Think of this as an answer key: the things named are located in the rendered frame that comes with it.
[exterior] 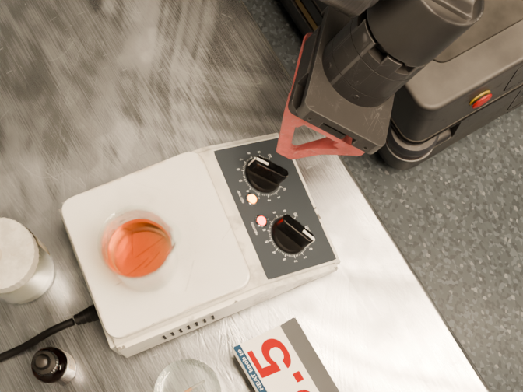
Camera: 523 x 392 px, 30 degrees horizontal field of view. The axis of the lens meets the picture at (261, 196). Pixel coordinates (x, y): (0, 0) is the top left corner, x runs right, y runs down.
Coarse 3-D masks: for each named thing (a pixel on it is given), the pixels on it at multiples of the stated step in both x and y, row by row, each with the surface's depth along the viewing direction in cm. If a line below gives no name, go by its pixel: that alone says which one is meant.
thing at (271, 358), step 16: (272, 336) 82; (256, 352) 80; (272, 352) 81; (288, 352) 82; (256, 368) 79; (272, 368) 80; (288, 368) 81; (272, 384) 79; (288, 384) 80; (304, 384) 81
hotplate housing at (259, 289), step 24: (240, 144) 82; (216, 168) 80; (240, 240) 78; (336, 264) 82; (264, 288) 78; (288, 288) 81; (96, 312) 80; (192, 312) 76; (216, 312) 78; (144, 336) 76; (168, 336) 79
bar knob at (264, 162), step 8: (256, 160) 80; (264, 160) 80; (248, 168) 81; (256, 168) 80; (264, 168) 80; (272, 168) 80; (280, 168) 81; (248, 176) 81; (256, 176) 81; (264, 176) 81; (272, 176) 81; (280, 176) 80; (256, 184) 80; (264, 184) 81; (272, 184) 81; (264, 192) 81
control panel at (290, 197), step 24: (264, 144) 83; (240, 168) 81; (288, 168) 83; (240, 192) 80; (288, 192) 82; (240, 216) 79; (264, 216) 80; (312, 216) 82; (264, 240) 79; (264, 264) 78; (288, 264) 79; (312, 264) 80
